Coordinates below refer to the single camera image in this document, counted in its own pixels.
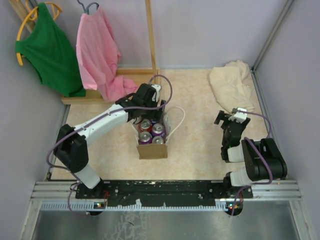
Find purple soda can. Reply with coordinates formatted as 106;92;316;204
150;119;159;125

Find red soda can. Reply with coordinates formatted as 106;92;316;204
138;119;153;133

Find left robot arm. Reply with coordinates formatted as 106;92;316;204
53;83;162;199

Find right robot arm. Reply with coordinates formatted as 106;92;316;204
214;108;288;198

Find wooden clothes rack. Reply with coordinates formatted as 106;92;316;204
9;0;160;105

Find cream folded cloth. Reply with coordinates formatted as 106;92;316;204
208;60;255;113

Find purple can middle right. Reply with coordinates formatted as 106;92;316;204
151;123;166;137

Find purple can front left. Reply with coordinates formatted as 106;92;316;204
138;131;153;145

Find pink shirt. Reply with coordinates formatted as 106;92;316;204
76;6;138;102

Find grey clothes hanger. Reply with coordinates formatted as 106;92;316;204
76;0;100;15

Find green tank top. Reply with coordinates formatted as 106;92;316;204
15;2;86;98

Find yellow clothes hanger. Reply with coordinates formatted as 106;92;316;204
16;1;63;66

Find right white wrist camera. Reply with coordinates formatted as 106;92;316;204
229;107;248;124

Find canvas bag with white handles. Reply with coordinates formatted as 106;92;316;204
131;106;186;160

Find aluminium rail frame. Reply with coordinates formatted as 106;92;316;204
31;180;302;201

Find metal corner post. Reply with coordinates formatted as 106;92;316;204
251;0;295;73

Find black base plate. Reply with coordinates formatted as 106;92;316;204
75;180;240;207

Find white cable duct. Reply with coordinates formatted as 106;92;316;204
39;199;241;213

